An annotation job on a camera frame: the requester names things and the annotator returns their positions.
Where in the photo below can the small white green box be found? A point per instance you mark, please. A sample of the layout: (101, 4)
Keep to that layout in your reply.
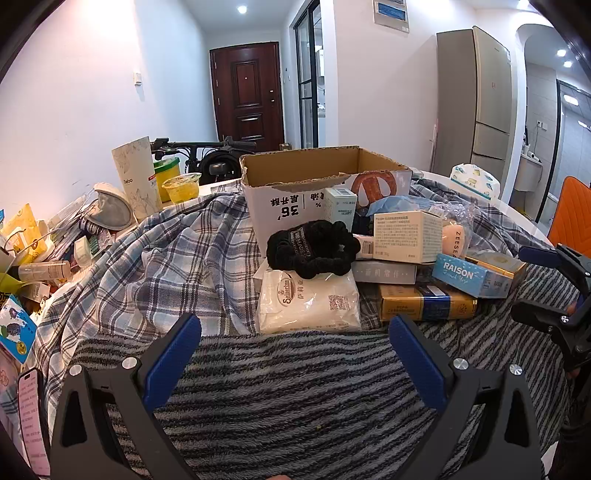
(339, 207)

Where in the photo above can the cream cosmetic box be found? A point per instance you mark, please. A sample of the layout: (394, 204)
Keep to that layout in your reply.
(406, 235)

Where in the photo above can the grey striped fleece garment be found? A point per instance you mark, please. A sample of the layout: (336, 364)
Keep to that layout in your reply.
(300, 392)

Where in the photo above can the wall electrical panel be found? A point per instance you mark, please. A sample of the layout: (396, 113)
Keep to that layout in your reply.
(390, 14)

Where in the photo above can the black fuzzy scrunchie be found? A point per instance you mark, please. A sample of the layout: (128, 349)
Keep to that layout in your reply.
(309, 249)

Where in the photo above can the printed tissue pack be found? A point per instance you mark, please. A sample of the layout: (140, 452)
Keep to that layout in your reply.
(475, 181)

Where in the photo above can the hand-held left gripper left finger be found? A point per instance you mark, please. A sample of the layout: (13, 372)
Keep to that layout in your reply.
(178, 350)

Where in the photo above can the smartphone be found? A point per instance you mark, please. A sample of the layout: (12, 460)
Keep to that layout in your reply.
(33, 420)

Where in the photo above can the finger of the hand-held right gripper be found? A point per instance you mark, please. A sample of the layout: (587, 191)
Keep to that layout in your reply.
(535, 254)
(535, 316)

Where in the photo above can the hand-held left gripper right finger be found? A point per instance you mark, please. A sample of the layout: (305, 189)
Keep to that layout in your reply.
(415, 355)

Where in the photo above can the yellow packet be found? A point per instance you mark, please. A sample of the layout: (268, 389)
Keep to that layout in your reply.
(23, 230)

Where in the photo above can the brown door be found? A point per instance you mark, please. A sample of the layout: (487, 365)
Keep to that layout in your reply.
(247, 92)

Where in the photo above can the grey refrigerator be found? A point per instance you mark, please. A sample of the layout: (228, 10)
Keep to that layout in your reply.
(480, 101)

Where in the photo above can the white plastic bottle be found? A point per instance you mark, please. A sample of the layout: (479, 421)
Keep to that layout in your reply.
(44, 271)

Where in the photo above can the blue plaid shirt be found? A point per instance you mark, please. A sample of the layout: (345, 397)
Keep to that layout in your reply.
(184, 258)

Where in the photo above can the grey cup face mask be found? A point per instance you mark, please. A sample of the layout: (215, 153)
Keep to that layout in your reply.
(113, 210)

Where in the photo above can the person's right hand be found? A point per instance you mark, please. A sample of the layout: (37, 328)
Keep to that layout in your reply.
(572, 308)

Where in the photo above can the black framed glass door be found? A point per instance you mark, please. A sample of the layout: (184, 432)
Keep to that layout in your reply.
(307, 78)

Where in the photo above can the orange chair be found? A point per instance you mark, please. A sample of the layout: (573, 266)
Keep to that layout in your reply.
(572, 212)

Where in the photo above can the yellow jelly cup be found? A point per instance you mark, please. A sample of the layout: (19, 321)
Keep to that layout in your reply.
(182, 189)

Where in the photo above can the green packet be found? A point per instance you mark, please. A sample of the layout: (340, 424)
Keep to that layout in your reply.
(11, 282)

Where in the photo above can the blue cartoon card packet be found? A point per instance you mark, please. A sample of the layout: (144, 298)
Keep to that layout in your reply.
(16, 330)

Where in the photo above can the white tissue packet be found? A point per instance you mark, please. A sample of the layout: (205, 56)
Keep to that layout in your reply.
(304, 304)

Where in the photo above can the white tumbler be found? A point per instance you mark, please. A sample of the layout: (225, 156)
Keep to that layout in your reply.
(136, 180)

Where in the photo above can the gold box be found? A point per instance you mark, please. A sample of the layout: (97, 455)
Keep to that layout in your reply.
(489, 265)

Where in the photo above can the black bicycle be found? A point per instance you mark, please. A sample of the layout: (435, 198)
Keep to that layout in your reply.
(217, 159)

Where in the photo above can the gold blue cigarette carton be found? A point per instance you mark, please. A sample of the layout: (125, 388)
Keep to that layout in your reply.
(425, 302)

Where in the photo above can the light blue cigarette carton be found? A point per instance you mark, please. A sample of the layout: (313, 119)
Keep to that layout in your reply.
(471, 274)

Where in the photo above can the clear plastic bag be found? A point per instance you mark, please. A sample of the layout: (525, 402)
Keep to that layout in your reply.
(457, 214)

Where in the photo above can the grey box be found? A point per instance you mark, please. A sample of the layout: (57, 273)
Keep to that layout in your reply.
(383, 272)

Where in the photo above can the yellow tub green lid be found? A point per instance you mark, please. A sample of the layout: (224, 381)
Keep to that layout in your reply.
(167, 173)

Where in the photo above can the pink makeup sponge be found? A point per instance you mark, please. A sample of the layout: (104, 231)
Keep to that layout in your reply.
(455, 240)

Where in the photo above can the blue wet wipes packet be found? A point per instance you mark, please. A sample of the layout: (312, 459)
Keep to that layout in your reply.
(390, 206)

